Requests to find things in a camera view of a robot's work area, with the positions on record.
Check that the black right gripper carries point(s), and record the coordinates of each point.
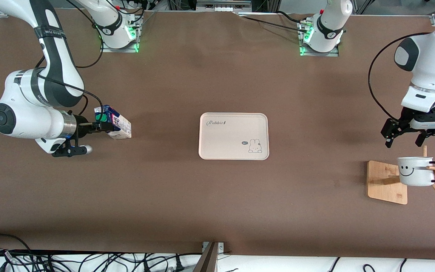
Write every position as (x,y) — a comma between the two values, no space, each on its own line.
(83,128)

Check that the wooden mug rack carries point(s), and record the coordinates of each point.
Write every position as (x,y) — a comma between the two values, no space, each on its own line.
(385,189)

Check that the dark metal beam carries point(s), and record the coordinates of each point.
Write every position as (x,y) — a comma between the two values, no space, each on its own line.
(207,262)

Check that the blue white milk carton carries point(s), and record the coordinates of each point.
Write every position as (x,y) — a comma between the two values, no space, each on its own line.
(121,128)

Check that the grey metal box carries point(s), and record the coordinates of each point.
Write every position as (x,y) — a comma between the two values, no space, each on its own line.
(223,5)

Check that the white smiley face mug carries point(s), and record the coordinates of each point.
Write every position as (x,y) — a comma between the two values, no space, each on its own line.
(414,177)

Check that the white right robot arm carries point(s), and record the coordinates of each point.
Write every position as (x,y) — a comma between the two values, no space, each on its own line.
(25,117)

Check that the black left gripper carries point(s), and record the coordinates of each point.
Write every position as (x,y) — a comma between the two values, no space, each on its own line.
(406,120)

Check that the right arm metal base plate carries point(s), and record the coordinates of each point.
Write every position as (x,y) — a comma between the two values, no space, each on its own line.
(121,50)

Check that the white rabbit print tray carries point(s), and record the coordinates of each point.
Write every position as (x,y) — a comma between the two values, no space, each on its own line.
(229,139)

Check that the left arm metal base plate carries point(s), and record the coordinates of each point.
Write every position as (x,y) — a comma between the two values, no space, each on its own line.
(319,54)

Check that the small metal bracket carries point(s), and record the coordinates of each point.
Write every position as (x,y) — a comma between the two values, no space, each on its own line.
(221,247)

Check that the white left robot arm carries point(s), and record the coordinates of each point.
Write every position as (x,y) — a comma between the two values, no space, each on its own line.
(432,56)

